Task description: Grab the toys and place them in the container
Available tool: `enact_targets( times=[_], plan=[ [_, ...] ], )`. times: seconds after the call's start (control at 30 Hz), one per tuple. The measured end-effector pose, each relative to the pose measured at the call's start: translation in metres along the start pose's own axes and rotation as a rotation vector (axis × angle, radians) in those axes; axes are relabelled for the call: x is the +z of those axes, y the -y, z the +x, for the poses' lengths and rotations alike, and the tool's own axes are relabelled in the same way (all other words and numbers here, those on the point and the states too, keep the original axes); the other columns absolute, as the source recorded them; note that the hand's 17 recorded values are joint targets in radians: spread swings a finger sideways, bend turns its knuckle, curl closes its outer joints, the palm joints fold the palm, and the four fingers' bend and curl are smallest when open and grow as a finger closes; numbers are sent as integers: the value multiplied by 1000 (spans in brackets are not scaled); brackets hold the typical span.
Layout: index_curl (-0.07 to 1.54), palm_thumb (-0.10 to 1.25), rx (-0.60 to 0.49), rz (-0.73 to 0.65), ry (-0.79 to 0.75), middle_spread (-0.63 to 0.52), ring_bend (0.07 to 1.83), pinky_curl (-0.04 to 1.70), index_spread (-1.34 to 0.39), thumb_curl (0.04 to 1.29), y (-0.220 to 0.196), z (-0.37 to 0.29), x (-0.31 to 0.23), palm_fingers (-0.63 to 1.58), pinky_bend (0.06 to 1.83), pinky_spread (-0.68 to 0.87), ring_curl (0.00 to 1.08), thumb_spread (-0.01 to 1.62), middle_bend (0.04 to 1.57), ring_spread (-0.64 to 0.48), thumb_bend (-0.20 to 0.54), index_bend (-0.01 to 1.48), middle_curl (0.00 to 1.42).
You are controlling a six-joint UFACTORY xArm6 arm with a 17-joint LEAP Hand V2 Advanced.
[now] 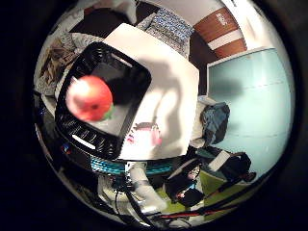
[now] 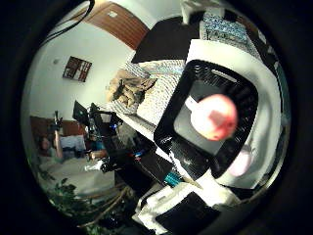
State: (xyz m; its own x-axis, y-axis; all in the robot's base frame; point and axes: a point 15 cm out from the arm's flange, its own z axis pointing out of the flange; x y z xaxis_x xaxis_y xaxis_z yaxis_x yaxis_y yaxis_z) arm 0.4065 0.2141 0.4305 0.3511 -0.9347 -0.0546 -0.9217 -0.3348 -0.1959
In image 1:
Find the red round plush toy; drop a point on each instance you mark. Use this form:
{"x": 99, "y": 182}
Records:
{"x": 89, "y": 97}

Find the blue patterned cushion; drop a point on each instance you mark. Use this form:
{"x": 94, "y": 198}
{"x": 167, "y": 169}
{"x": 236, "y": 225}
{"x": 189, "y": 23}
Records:
{"x": 171, "y": 27}

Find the light teal partition panel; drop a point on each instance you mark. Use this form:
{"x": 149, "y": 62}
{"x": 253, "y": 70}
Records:
{"x": 253, "y": 102}

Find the brown white striped cabinet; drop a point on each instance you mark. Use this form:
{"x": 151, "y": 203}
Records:
{"x": 224, "y": 32}

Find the green floor mat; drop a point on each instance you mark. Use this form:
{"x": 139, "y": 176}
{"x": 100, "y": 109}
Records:
{"x": 211, "y": 186}

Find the black white office chair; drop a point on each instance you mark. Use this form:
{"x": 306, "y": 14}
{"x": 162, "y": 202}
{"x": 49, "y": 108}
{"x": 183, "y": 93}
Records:
{"x": 186, "y": 189}

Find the blue jacket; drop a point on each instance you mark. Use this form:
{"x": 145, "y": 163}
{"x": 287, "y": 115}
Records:
{"x": 216, "y": 120}

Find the black plastic slotted basket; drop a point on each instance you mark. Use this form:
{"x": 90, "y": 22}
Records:
{"x": 106, "y": 96}

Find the grey brown patterned cloth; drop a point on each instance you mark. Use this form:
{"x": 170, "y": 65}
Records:
{"x": 54, "y": 64}

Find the teal slatted rack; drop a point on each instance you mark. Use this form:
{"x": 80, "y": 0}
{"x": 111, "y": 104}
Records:
{"x": 106, "y": 166}

